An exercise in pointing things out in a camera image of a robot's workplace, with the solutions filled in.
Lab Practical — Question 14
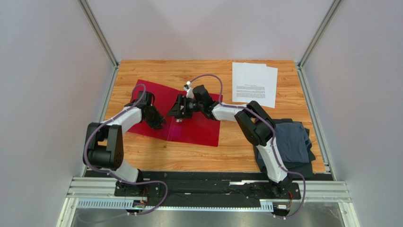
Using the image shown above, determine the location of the red plastic folder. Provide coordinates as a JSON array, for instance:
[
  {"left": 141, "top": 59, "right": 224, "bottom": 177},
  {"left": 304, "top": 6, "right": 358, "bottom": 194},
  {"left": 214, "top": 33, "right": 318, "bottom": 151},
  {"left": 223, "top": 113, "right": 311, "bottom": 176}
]
[{"left": 128, "top": 79, "right": 220, "bottom": 147}]

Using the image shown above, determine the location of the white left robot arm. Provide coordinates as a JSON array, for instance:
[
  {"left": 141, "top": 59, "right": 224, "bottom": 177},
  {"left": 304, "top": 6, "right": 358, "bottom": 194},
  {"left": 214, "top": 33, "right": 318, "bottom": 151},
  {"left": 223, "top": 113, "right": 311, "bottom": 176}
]
[{"left": 83, "top": 91, "right": 165, "bottom": 185}]

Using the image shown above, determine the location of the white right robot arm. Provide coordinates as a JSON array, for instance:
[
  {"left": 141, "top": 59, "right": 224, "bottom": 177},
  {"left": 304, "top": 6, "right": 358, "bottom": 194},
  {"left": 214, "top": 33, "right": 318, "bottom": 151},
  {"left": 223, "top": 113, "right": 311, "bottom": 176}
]
[{"left": 167, "top": 85, "right": 292, "bottom": 191}]

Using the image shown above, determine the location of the top white printed paper sheet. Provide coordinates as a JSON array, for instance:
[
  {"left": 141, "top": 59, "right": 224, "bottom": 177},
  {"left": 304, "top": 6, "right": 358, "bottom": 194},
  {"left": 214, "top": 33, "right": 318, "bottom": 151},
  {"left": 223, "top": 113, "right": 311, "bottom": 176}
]
[{"left": 232, "top": 62, "right": 267, "bottom": 102}]

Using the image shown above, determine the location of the lower white paper sheet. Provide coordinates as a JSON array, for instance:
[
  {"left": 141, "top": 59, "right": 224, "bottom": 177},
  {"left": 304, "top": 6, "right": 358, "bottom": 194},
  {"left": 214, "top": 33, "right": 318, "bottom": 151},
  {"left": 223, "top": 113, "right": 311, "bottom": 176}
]
[{"left": 241, "top": 66, "right": 278, "bottom": 108}]

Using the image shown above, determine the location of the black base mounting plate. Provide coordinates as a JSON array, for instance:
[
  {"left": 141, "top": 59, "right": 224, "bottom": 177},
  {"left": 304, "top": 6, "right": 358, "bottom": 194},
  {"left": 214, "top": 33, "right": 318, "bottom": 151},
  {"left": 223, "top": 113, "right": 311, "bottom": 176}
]
[{"left": 86, "top": 171, "right": 302, "bottom": 208}]

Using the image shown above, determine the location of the dark blue folded cloth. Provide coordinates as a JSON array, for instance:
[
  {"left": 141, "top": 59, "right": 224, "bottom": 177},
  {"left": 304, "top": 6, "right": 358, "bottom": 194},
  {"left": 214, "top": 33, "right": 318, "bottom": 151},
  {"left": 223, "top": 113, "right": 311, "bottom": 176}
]
[{"left": 273, "top": 118, "right": 316, "bottom": 179}]

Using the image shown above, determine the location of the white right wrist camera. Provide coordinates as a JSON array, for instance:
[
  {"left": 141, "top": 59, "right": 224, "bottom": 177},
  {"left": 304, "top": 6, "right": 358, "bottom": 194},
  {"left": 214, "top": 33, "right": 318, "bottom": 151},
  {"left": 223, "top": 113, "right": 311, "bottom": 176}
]
[{"left": 184, "top": 81, "right": 194, "bottom": 99}]

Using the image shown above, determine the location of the right aluminium corner post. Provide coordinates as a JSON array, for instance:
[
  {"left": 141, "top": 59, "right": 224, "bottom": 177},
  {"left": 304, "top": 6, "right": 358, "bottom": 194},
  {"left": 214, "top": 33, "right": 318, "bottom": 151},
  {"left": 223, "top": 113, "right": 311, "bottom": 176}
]
[{"left": 298, "top": 0, "right": 343, "bottom": 69}]

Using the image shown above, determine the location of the aluminium corner post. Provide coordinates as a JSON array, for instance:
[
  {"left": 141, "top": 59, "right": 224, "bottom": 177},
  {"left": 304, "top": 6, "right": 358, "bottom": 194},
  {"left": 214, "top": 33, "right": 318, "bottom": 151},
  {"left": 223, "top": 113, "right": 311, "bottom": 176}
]
[
  {"left": 298, "top": 0, "right": 343, "bottom": 69},
  {"left": 78, "top": 0, "right": 119, "bottom": 68}
]

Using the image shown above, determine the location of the left aluminium corner post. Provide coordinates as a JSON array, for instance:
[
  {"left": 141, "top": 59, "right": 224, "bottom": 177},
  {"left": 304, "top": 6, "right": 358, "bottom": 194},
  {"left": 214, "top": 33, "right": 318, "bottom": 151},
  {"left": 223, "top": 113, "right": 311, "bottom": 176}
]
[{"left": 78, "top": 0, "right": 119, "bottom": 68}]

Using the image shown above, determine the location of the aluminium frame rail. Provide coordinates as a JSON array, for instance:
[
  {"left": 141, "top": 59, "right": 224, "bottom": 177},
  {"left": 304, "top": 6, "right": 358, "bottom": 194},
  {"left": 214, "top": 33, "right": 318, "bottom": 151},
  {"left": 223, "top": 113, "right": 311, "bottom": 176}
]
[{"left": 57, "top": 171, "right": 359, "bottom": 227}]

